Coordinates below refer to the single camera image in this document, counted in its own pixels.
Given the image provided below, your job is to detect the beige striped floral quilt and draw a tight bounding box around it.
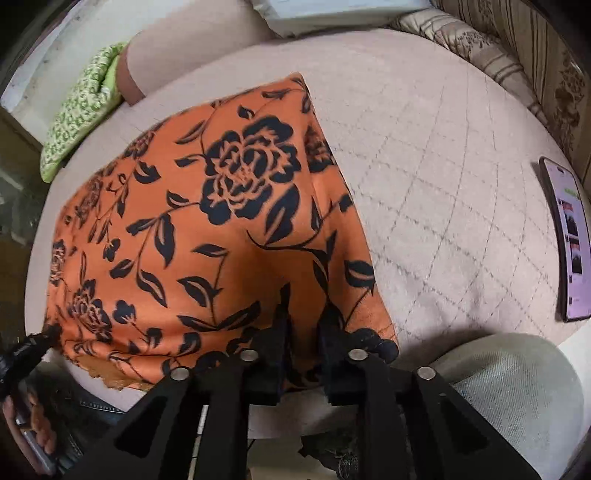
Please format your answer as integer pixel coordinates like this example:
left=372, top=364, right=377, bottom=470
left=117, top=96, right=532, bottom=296
left=392, top=1, right=590, bottom=190

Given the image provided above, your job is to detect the pink rolled bolster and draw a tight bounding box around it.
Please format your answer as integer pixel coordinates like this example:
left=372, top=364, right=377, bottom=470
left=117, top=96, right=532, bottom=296
left=115, top=0, right=276, bottom=105

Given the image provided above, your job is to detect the green patterned pillow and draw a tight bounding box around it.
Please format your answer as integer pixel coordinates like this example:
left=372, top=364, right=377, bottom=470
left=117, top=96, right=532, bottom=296
left=39, top=42, right=126, bottom=183

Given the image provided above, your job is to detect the orange black floral blouse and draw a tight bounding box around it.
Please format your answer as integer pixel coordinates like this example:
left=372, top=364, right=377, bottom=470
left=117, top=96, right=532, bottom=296
left=44, top=73, right=399, bottom=389

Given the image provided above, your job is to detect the smartphone with lit screen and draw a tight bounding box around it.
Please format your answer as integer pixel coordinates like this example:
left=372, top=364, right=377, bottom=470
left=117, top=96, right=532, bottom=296
left=539, top=156, right=590, bottom=323

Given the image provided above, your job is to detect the grey trouser knee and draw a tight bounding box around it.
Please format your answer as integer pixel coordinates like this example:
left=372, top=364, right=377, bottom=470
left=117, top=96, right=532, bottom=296
left=432, top=333, right=584, bottom=479

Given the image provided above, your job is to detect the light blue grey pillow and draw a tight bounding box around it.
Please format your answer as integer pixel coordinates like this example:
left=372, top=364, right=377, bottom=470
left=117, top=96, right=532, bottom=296
left=249, top=0, right=433, bottom=38

